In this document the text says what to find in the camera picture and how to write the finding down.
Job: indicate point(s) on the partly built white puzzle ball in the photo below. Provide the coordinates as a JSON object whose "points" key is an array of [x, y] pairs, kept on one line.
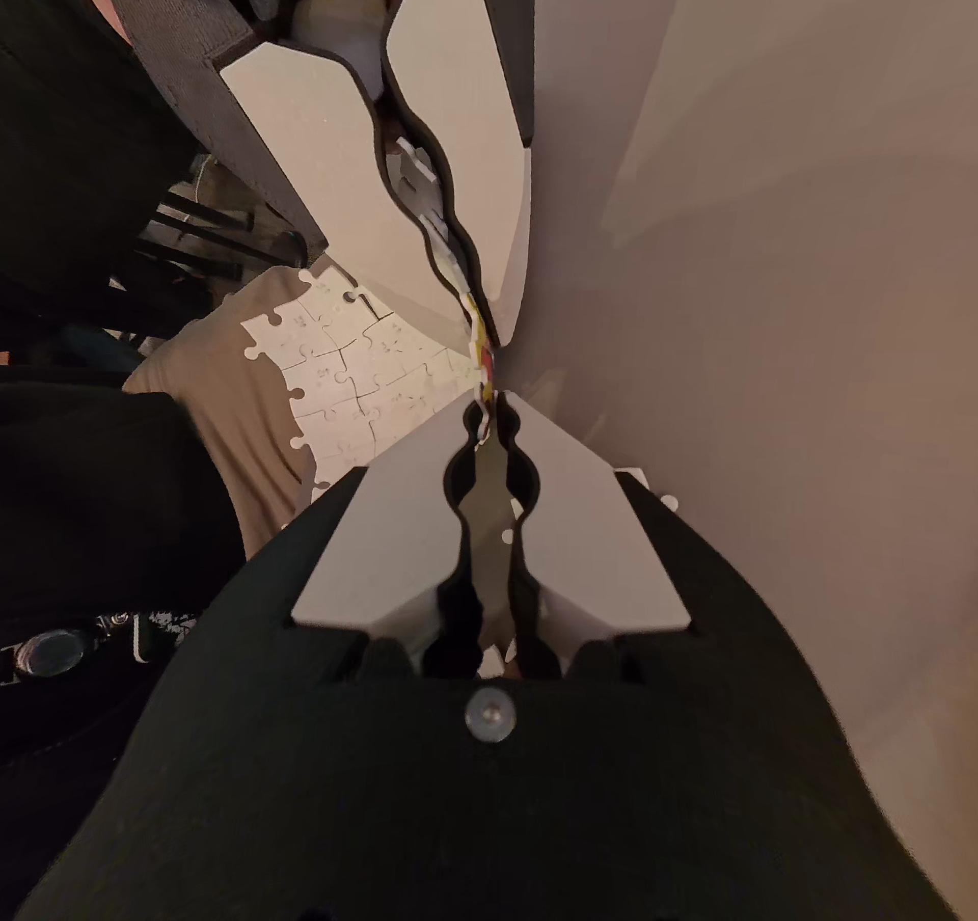
{"points": [[359, 386]]}

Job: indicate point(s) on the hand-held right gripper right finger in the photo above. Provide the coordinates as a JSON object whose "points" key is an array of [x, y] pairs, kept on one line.
{"points": [[596, 546]]}

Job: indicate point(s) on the person's left forearm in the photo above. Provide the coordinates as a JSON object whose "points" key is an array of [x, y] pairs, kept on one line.
{"points": [[69, 157]]}

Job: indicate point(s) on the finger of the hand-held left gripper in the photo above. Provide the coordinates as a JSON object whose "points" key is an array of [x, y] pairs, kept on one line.
{"points": [[474, 96], [305, 141]]}

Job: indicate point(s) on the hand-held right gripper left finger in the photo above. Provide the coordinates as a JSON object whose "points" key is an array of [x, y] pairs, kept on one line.
{"points": [[382, 546]]}

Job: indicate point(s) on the white puzzle pieces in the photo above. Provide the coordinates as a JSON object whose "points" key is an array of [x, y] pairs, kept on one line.
{"points": [[649, 485]]}

